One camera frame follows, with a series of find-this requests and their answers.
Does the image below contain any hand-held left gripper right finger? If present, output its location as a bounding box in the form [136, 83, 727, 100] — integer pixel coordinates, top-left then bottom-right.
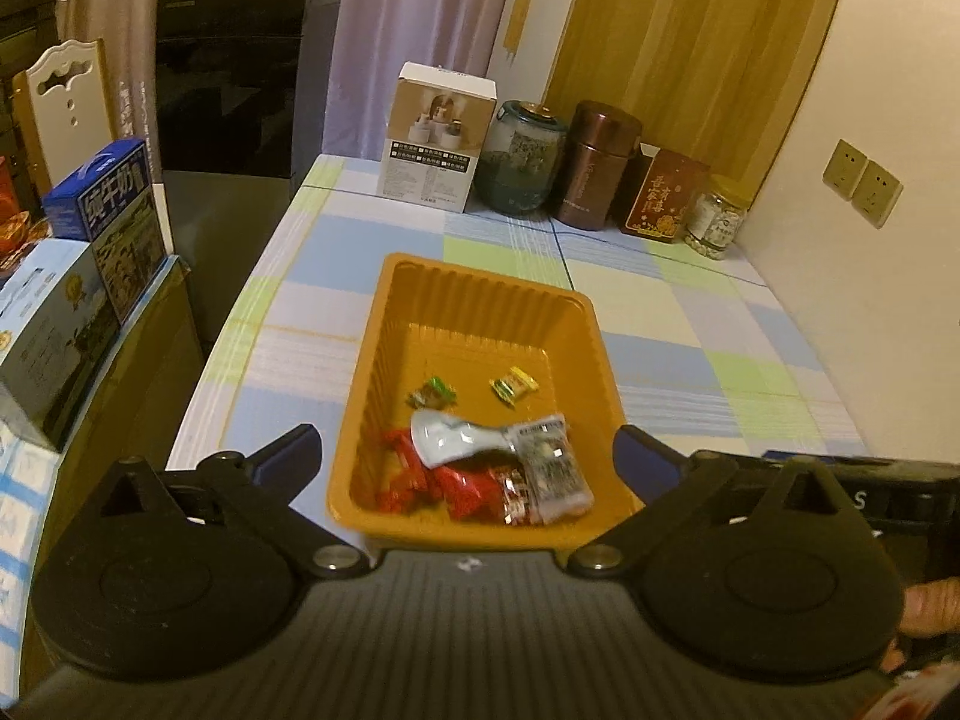
[566, 424, 875, 578]

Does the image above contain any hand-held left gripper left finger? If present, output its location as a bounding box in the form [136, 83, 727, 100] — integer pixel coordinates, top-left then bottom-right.
[75, 424, 372, 578]

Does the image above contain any clear packet dark snack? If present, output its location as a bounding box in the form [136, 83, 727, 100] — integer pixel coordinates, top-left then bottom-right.
[504, 412, 595, 526]

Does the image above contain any red snack packet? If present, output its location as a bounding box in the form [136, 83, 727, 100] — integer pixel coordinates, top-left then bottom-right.
[379, 427, 432, 515]
[431, 465, 492, 522]

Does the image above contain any yellow candy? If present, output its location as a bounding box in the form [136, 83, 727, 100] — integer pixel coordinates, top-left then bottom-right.
[489, 365, 541, 402]

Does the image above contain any green candy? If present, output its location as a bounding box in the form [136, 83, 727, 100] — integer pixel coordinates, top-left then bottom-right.
[407, 377, 458, 410]

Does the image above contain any white snack packet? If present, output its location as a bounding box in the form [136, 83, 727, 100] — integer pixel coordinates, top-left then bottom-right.
[410, 409, 526, 477]

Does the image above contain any orange plastic tray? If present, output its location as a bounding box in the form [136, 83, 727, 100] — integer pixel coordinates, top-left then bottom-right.
[328, 253, 646, 550]

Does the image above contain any person's right hand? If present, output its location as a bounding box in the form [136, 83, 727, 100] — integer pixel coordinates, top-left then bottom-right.
[900, 577, 960, 640]

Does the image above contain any checked tablecloth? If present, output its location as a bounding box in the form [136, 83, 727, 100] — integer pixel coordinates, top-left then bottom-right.
[165, 154, 871, 541]

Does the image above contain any clear jar yellow lid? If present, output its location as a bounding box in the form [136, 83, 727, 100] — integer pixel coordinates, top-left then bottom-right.
[682, 174, 753, 261]

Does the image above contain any red tin box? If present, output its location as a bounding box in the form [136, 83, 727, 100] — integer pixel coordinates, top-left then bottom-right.
[622, 148, 712, 241]

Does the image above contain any blue white checked cloth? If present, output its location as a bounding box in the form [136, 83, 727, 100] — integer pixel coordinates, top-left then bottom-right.
[0, 431, 65, 665]

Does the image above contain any light blue carton box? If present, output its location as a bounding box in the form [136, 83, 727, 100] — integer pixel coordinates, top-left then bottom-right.
[0, 238, 125, 455]

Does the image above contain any brown metal canister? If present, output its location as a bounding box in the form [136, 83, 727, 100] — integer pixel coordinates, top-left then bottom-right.
[553, 100, 644, 232]

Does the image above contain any blue milk carton box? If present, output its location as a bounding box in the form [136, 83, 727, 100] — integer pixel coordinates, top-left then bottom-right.
[41, 139, 170, 327]

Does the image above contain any green glass jar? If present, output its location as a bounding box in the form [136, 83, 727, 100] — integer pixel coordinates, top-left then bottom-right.
[475, 100, 569, 218]

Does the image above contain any white product box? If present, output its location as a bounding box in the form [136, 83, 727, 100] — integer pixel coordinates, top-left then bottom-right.
[375, 61, 498, 215]

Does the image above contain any red bag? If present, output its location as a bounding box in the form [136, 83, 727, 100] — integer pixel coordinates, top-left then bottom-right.
[0, 157, 50, 271]

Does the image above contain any black glossy monitor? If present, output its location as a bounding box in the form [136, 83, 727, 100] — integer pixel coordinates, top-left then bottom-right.
[154, 0, 344, 350]

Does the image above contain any yellow curtain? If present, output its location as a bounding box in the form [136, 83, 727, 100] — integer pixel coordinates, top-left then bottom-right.
[544, 0, 856, 181]

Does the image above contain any pink sheer curtain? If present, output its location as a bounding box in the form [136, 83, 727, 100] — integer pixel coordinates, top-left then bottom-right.
[49, 0, 522, 166]

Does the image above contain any dark wooden furniture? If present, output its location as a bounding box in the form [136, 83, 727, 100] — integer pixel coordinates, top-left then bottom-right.
[0, 0, 61, 166]

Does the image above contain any double wall switch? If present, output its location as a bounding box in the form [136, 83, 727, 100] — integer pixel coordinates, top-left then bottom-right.
[855, 160, 905, 230]

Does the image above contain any small beige wall socket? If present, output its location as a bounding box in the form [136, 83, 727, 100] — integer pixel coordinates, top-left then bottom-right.
[823, 139, 869, 201]

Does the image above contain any yellow wall strip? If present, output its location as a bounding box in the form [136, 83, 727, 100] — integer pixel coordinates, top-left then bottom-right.
[501, 0, 539, 61]

